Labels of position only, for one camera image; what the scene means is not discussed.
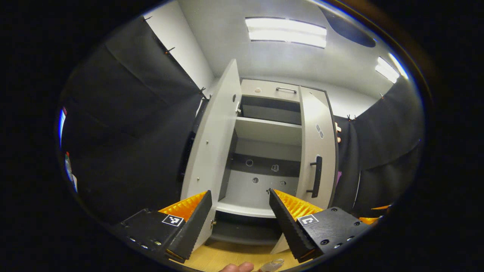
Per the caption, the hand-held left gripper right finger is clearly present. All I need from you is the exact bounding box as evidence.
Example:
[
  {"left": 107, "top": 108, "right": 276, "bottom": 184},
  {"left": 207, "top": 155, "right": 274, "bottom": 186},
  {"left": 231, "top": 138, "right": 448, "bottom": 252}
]
[{"left": 268, "top": 189, "right": 373, "bottom": 264}]

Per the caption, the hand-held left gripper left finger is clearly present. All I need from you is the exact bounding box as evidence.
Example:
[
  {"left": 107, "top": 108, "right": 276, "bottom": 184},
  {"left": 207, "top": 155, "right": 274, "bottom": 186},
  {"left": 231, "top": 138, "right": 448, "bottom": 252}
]
[{"left": 113, "top": 190, "right": 213, "bottom": 264}]

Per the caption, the clear plastic bottle red label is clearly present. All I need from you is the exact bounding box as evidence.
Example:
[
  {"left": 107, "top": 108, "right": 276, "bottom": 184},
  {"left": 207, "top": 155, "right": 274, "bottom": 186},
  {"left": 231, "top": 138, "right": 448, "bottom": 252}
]
[{"left": 258, "top": 258, "right": 285, "bottom": 272}]

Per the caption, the grey cabinet door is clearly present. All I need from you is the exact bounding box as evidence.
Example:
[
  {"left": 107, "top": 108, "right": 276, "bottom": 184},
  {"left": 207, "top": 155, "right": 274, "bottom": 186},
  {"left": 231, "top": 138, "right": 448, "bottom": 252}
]
[
  {"left": 181, "top": 59, "right": 242, "bottom": 252},
  {"left": 270, "top": 86, "right": 338, "bottom": 255}
]

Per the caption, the grey cabinet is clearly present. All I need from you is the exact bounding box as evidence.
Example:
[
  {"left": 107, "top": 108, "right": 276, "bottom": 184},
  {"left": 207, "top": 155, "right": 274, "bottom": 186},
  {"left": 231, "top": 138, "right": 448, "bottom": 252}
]
[{"left": 181, "top": 77, "right": 339, "bottom": 246}]

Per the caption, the grey cabinet drawer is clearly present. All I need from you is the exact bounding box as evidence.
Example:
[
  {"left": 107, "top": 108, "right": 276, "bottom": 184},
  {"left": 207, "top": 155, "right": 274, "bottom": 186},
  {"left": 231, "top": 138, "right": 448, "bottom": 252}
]
[{"left": 240, "top": 79, "right": 301, "bottom": 102}]

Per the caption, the small ceiling light panel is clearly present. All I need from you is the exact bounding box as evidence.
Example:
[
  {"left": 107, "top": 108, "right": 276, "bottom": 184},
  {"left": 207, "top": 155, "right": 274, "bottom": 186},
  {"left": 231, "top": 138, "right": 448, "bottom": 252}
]
[{"left": 375, "top": 53, "right": 409, "bottom": 84}]

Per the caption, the bright monitor screen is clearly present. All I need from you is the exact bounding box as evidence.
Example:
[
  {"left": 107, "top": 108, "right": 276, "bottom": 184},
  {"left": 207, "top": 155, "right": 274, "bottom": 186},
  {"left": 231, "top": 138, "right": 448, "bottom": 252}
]
[{"left": 58, "top": 107, "right": 67, "bottom": 148}]

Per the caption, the large ceiling light panel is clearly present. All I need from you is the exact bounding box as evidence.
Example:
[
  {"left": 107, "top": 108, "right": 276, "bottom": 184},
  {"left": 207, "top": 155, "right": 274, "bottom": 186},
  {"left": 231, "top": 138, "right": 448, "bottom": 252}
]
[{"left": 245, "top": 17, "right": 327, "bottom": 49}]

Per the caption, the black door handle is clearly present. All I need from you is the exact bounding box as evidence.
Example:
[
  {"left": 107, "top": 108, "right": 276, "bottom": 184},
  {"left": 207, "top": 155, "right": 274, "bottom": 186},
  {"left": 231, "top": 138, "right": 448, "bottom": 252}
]
[{"left": 306, "top": 155, "right": 323, "bottom": 198}]

